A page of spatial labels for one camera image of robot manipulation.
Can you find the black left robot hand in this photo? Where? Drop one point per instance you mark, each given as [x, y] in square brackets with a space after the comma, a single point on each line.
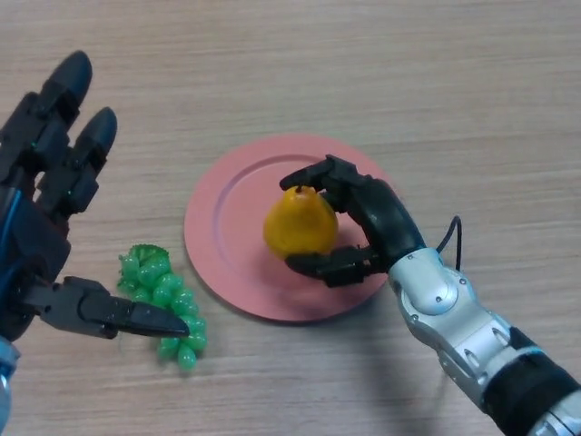
[27, 236]

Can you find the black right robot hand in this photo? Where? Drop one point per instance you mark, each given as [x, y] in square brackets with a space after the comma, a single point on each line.
[386, 218]

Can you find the yellow pear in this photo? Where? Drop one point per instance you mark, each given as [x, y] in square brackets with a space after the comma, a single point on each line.
[299, 224]

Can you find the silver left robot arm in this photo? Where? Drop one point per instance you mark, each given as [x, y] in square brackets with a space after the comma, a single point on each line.
[4, 386]

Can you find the pink round plate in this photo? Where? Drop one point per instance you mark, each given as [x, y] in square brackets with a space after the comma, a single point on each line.
[227, 236]

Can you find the green plastic grape bunch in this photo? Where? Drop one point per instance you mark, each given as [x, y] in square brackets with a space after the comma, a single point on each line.
[172, 290]

